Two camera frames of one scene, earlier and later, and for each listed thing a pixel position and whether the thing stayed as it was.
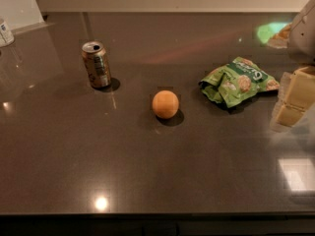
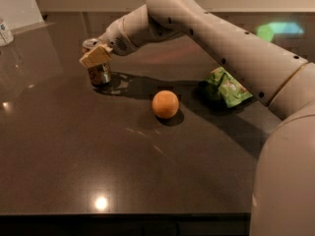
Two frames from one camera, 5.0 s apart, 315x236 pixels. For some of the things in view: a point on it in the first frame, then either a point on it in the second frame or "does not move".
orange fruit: x=165 y=104 does not move
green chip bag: x=235 y=82 does not move
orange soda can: x=96 y=60 does not move
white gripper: x=303 y=38 -> x=113 y=38
